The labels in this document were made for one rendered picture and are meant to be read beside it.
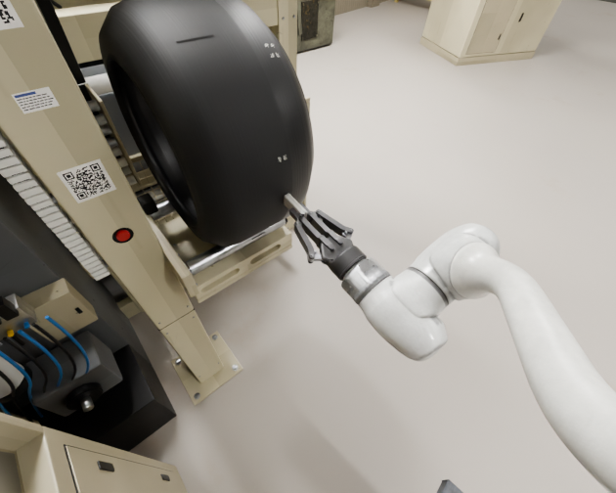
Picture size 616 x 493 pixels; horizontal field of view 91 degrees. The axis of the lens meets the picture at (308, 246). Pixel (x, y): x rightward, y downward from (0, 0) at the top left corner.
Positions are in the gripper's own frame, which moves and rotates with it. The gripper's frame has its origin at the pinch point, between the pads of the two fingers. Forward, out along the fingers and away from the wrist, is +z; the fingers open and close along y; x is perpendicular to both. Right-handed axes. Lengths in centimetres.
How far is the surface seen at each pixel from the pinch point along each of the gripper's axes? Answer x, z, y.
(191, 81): -24.1, 16.6, 12.2
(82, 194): -3.4, 24.3, 35.9
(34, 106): -20.6, 26.7, 34.4
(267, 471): 108, -41, 35
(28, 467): 22, -9, 67
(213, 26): -28.1, 24.3, 3.0
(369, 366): 109, -39, -31
